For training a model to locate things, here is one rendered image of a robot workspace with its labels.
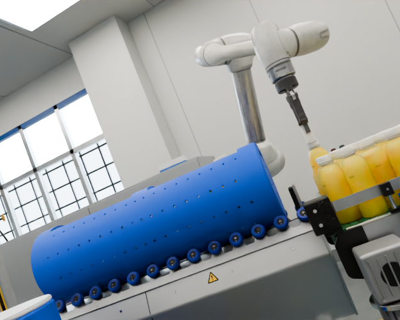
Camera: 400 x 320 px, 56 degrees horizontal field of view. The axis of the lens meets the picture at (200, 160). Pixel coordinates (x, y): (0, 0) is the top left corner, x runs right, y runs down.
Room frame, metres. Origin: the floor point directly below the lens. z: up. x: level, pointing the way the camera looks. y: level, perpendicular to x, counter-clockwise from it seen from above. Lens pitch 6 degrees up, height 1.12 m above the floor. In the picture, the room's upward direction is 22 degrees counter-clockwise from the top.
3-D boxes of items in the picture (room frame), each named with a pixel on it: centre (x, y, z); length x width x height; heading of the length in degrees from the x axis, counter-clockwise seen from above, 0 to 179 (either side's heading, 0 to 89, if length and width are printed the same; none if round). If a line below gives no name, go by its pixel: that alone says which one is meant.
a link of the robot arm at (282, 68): (1.26, -0.37, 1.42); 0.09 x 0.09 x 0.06
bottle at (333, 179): (1.12, -0.34, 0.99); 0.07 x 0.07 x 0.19
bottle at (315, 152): (1.26, -0.37, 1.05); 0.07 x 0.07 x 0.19
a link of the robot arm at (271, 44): (1.27, -0.38, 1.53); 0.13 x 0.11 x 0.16; 108
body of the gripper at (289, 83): (1.26, -0.37, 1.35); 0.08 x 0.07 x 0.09; 169
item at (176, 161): (3.18, 0.22, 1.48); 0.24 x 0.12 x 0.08; 81
